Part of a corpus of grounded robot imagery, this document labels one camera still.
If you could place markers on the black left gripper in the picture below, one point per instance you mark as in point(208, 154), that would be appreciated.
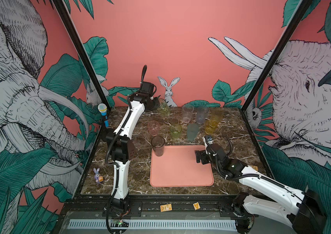
point(157, 104)

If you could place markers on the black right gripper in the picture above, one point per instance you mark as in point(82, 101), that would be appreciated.
point(203, 153)

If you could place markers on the tall smoky grey glass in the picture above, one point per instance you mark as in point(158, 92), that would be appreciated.
point(158, 143)

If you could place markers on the tall green glass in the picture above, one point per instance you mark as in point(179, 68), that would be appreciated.
point(163, 108)

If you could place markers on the tall clear glass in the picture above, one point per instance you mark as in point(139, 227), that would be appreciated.
point(188, 110)

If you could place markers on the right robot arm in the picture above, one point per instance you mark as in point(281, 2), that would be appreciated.
point(300, 210)

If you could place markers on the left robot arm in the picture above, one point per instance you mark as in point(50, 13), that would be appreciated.
point(121, 149)

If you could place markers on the pink plastic tray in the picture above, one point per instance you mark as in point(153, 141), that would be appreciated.
point(177, 167)

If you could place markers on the short yellow glass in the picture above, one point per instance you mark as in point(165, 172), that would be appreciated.
point(211, 126)

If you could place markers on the short pink glass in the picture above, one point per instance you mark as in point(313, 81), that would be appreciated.
point(153, 128)

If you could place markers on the frosted teal cup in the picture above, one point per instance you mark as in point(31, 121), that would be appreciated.
point(192, 132)

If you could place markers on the tall yellow glass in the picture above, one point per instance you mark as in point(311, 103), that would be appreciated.
point(217, 114)

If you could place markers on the blue toy microphone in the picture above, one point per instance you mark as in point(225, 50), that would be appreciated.
point(102, 108)

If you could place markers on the short green glass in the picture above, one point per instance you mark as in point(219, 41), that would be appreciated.
point(175, 131)

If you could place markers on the tall blue glass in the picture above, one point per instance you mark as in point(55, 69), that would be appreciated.
point(202, 113)

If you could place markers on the black microphone stand base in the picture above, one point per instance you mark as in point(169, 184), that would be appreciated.
point(107, 134)

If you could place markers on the small yellow letter tag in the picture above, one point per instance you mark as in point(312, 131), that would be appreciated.
point(196, 206)

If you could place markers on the purple bunny toy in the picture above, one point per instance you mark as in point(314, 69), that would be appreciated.
point(99, 179)

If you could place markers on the white ribbed panel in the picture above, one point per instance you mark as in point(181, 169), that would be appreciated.
point(142, 224)

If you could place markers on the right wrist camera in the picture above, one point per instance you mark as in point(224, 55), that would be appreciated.
point(208, 140)

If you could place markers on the yellow tag on rail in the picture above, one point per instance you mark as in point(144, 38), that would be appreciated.
point(166, 207)

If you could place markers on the black corner frame post left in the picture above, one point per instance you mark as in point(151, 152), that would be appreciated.
point(70, 28)

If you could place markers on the black corner frame post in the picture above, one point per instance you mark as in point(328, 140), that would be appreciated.
point(70, 28)
point(296, 18)

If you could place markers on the black front rail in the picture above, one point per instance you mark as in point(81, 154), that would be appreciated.
point(141, 204)

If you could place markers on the black corner frame post right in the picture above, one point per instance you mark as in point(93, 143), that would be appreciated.
point(296, 18)

